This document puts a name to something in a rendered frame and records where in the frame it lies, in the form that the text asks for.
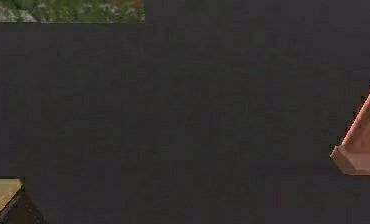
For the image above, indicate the window with garden view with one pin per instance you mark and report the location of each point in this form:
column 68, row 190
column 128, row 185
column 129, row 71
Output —
column 69, row 10

